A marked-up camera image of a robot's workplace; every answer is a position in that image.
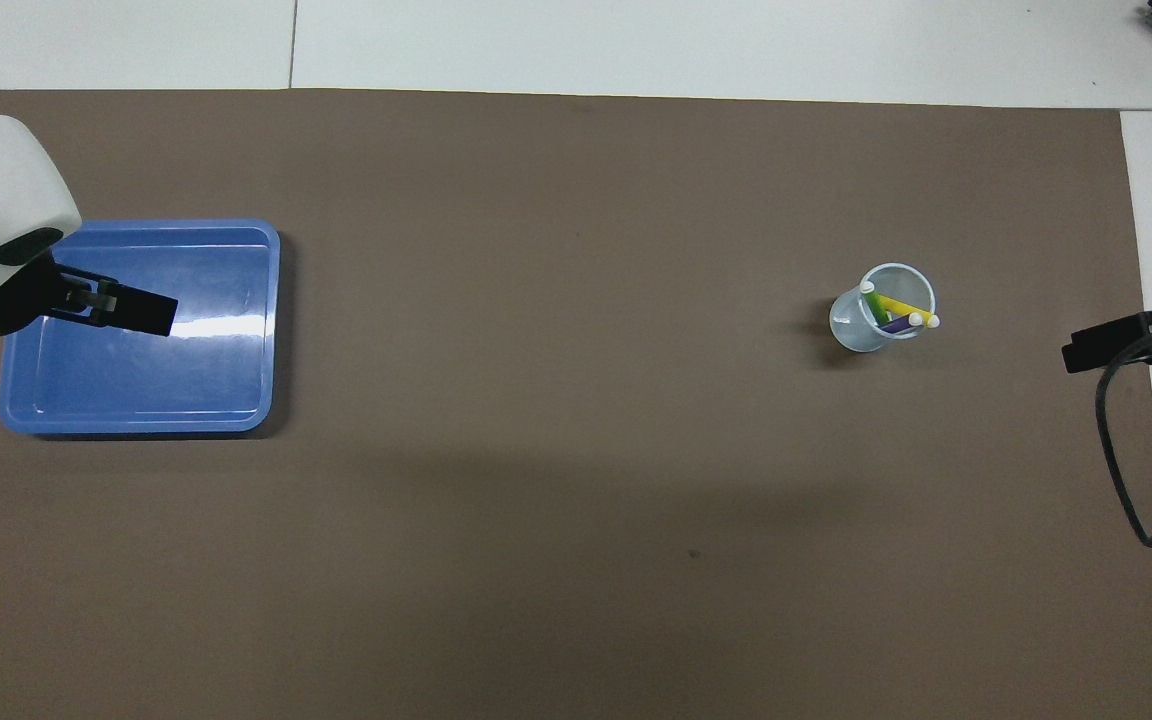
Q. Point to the yellow pen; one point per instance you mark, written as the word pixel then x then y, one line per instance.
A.
pixel 911 312

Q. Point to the brown table mat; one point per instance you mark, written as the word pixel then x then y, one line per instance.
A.
pixel 536 500

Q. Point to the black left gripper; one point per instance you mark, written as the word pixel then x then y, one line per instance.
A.
pixel 16 300

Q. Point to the purple pen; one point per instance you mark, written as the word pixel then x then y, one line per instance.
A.
pixel 901 324

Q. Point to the translucent plastic cup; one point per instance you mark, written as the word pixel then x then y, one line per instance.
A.
pixel 851 325

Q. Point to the green pen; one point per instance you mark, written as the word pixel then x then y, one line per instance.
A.
pixel 874 302

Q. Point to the blue plastic tray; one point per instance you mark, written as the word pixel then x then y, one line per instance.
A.
pixel 186 380

